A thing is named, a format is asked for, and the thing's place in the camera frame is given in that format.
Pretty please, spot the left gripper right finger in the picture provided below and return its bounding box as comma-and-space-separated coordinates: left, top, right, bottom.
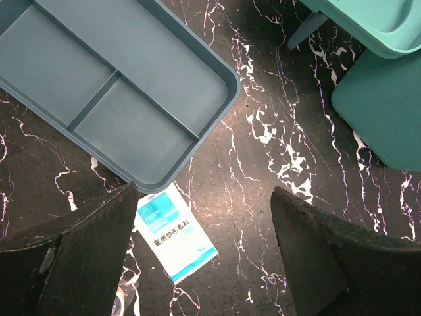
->
270, 187, 420, 315

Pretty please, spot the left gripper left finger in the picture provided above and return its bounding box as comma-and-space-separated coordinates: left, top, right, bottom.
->
1, 183, 138, 315

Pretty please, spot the small clear bag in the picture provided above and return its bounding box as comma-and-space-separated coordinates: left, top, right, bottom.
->
111, 278, 139, 316

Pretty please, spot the teal white wipe packet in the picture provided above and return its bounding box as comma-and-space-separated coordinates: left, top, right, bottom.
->
134, 184, 218, 285

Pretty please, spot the green medicine box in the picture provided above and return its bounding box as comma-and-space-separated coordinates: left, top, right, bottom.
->
287, 1, 420, 171

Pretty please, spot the blue divided tray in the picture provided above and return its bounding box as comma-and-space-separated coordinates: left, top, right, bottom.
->
1, 1, 241, 193

